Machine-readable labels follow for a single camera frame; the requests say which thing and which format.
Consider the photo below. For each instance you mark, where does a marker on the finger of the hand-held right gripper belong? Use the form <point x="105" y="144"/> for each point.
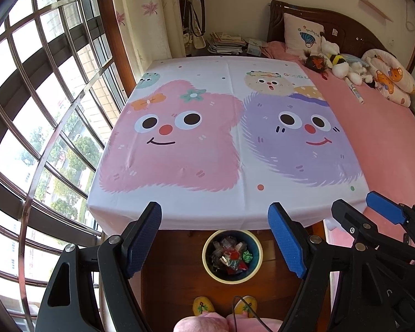
<point x="384" y="207"/>
<point x="349" y="218"/>

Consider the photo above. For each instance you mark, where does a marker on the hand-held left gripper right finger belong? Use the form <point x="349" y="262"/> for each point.
<point x="287" y="242"/>

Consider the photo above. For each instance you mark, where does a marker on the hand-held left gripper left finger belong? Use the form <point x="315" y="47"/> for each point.
<point x="141" y="238"/>

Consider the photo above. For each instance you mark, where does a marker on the green wrapper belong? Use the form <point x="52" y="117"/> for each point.
<point x="247" y="256"/>

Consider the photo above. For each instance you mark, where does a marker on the red orange snack bag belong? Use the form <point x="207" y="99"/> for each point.
<point x="242" y="267"/>

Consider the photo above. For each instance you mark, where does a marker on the clear plastic wrapper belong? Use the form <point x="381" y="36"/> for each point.
<point x="226" y="243"/>

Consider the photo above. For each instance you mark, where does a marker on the dark blue bin cream rim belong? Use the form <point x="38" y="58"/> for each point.
<point x="231" y="281"/>

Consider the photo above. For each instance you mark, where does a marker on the pink bed sheet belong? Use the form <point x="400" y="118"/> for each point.
<point x="384" y="138"/>

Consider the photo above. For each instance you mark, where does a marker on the yellow embroidered slipper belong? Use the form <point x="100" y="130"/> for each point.
<point x="247" y="305"/>
<point x="203" y="306"/>

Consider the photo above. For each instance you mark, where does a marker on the person's right leg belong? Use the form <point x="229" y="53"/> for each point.
<point x="256" y="325"/>

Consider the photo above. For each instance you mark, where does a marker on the person's leg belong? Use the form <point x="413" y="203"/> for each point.
<point x="256" y="325"/>
<point x="200" y="325"/>

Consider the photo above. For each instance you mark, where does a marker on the person's left leg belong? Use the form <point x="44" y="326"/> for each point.
<point x="200" y="325"/>

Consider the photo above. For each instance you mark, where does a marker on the cartoon printed tablecloth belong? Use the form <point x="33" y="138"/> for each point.
<point x="207" y="145"/>

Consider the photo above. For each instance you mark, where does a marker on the white marker pen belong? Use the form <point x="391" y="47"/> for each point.
<point x="354" y="91"/>

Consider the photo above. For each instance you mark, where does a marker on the white plush toy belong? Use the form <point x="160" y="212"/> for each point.
<point x="358" y="74"/>

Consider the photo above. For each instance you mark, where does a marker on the bee plush toy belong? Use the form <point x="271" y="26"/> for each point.
<point x="339" y="64"/>

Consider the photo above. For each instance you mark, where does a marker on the brown plush toy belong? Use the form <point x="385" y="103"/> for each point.
<point x="314" y="64"/>

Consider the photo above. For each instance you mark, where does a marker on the window with metal grille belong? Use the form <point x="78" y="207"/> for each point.
<point x="38" y="110"/>

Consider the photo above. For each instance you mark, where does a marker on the dark wooden headboard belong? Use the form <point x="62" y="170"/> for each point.
<point x="349" y="24"/>

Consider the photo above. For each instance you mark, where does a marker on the white printed pillow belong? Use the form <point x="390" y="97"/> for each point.
<point x="301" y="31"/>

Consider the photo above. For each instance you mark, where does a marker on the stack of books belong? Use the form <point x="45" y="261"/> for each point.
<point x="224" y="43"/>

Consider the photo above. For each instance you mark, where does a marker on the floral curtain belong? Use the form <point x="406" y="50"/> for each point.
<point x="141" y="24"/>

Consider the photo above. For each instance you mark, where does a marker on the wooden wall strip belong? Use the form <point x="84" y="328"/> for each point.
<point x="375" y="8"/>

